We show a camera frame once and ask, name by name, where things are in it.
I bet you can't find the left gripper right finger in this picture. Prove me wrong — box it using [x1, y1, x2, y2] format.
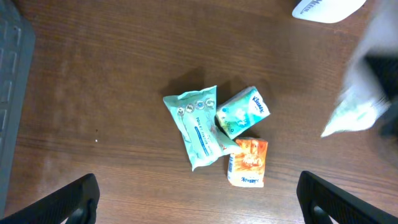
[296, 170, 397, 224]

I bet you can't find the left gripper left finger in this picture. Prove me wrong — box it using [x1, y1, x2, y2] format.
[1, 174, 100, 224]

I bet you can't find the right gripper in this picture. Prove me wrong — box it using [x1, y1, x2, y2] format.
[364, 54, 397, 137]

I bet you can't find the white tube with tan cap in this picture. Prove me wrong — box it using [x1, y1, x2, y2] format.
[321, 1, 397, 138]

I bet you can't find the orange Kleenex tissue pack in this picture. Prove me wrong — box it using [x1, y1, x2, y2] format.
[227, 138, 268, 188]

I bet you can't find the teal Kleenex tissue pack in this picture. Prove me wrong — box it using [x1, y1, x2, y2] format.
[216, 86, 271, 139]

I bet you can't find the mint toilet wipes pack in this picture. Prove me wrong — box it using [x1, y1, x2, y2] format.
[163, 85, 241, 169]

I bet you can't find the white barcode scanner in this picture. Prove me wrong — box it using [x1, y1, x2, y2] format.
[292, 0, 366, 24]

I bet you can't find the grey plastic mesh basket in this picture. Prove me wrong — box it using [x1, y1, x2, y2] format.
[1, 0, 35, 217]

